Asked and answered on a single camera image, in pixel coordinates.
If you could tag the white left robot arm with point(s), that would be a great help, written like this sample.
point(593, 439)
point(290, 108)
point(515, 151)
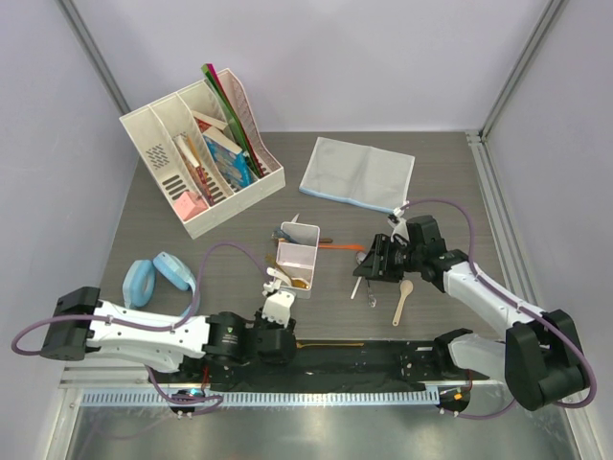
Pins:
point(84, 324)

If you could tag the green plastic folder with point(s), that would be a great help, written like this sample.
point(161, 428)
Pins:
point(233, 121)

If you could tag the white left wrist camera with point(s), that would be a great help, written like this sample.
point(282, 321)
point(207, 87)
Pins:
point(277, 303)

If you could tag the blue plastic knife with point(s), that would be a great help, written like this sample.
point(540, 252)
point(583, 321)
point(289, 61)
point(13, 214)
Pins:
point(279, 234)

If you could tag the blue illustrated book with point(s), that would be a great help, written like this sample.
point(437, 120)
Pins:
point(229, 158)

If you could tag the orange plastic utensil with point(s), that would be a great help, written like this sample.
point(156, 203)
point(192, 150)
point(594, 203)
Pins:
point(351, 247)

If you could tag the silver metal spoon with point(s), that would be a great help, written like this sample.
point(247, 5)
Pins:
point(360, 257)

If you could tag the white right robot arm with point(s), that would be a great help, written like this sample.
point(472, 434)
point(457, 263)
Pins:
point(539, 357)

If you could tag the grey cloth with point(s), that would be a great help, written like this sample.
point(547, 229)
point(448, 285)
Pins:
point(363, 176)

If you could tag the white ceramic spoon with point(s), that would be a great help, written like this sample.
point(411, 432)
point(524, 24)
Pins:
point(279, 274)

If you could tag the white utensil container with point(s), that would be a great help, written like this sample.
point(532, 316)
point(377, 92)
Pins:
point(297, 255)

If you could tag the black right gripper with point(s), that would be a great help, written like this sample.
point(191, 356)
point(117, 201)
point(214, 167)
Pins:
point(373, 268)

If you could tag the white desktop file organizer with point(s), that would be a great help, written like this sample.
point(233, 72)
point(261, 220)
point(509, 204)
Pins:
point(152, 127)

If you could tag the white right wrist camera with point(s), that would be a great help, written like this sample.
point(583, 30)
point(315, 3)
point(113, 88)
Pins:
point(398, 223)

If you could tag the white chopstick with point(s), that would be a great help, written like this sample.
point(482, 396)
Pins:
point(355, 288)

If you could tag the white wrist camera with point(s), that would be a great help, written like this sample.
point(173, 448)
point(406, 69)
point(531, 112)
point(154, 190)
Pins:
point(277, 303)
point(398, 223)

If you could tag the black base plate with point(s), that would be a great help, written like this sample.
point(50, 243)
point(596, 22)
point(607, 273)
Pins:
point(385, 360)

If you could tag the pink box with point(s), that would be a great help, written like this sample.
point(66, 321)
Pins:
point(189, 205)

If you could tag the beige wooden spoon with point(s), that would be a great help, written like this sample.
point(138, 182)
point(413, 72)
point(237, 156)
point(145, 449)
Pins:
point(406, 287)

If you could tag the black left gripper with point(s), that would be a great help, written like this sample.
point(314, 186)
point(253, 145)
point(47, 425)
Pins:
point(261, 321)

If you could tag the red striped book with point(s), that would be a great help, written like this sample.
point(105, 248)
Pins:
point(203, 182)

